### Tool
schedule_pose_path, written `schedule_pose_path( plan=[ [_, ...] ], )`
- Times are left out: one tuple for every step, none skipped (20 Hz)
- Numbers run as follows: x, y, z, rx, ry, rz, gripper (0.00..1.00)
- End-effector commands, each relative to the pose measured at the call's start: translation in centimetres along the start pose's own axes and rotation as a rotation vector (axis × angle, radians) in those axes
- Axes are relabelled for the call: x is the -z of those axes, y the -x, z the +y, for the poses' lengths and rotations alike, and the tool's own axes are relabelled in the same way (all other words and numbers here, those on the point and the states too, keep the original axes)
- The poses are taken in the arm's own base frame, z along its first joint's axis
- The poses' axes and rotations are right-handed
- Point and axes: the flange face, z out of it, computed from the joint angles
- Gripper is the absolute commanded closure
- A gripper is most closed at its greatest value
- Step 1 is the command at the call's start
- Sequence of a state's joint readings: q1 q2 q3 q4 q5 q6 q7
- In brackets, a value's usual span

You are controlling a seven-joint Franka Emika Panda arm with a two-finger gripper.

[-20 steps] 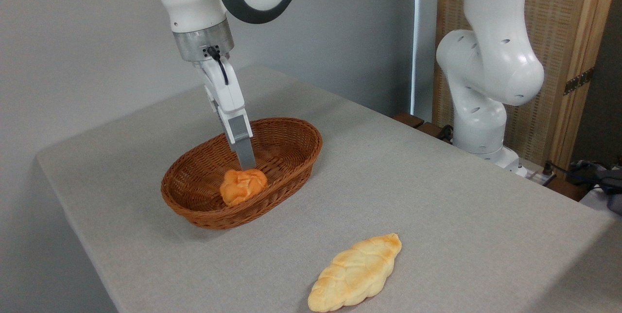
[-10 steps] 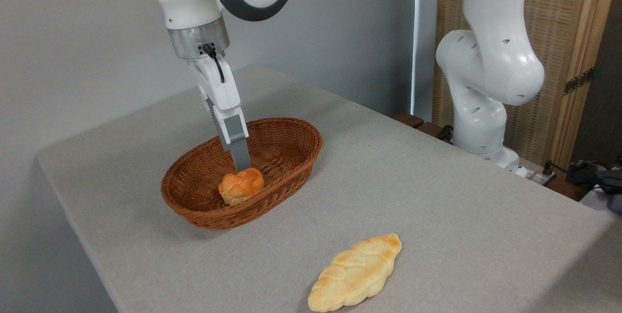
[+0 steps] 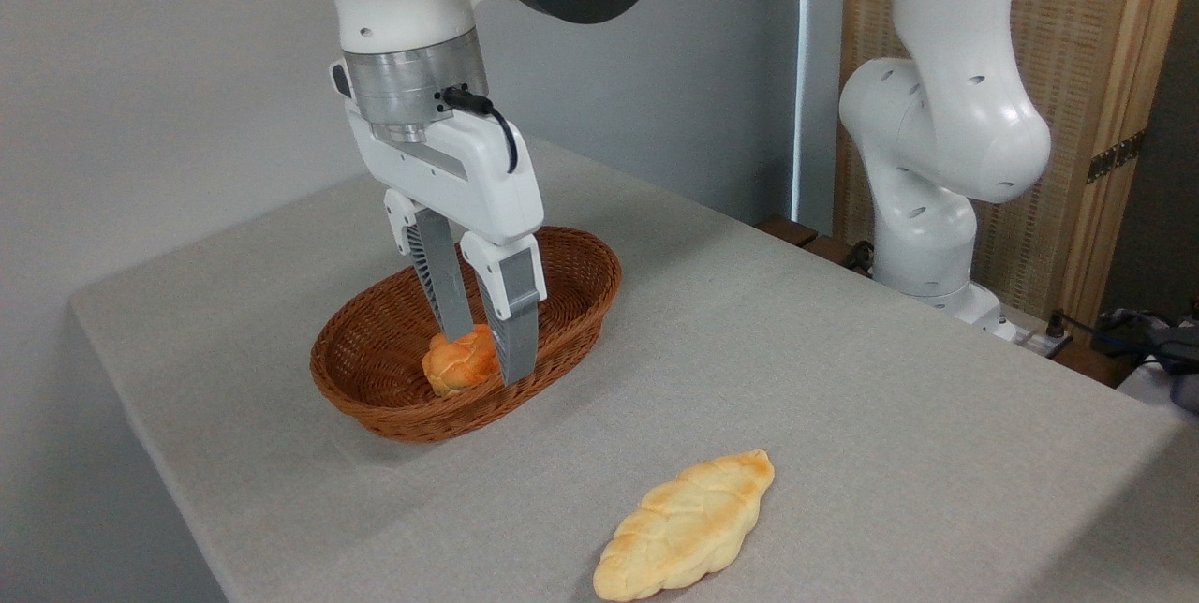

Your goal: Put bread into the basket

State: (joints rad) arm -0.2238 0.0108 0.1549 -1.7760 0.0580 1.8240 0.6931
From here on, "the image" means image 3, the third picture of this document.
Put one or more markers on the round orange bread roll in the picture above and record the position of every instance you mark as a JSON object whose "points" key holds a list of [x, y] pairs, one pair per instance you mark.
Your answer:
{"points": [[454, 367]]}

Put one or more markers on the grey tablecloth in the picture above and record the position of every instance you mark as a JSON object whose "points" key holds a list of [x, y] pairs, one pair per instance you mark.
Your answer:
{"points": [[843, 397]]}

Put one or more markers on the brown wooden robot platform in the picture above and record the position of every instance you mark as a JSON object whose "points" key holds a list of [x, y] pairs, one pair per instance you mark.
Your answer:
{"points": [[1091, 364]]}

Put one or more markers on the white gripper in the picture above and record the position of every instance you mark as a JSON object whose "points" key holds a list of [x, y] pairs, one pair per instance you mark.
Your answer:
{"points": [[468, 182]]}

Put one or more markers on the dark metal screen hinge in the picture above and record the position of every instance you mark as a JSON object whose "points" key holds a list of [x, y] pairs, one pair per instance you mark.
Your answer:
{"points": [[1115, 156]]}

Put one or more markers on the brown wicker oval basket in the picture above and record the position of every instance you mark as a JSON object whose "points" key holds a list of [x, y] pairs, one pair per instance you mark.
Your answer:
{"points": [[375, 369]]}

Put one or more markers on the long braided pale bread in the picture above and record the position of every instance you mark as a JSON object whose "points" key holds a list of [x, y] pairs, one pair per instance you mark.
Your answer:
{"points": [[688, 523]]}

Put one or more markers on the wooden woven folding screen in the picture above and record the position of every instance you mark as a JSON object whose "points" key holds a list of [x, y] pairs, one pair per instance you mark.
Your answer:
{"points": [[1077, 41]]}

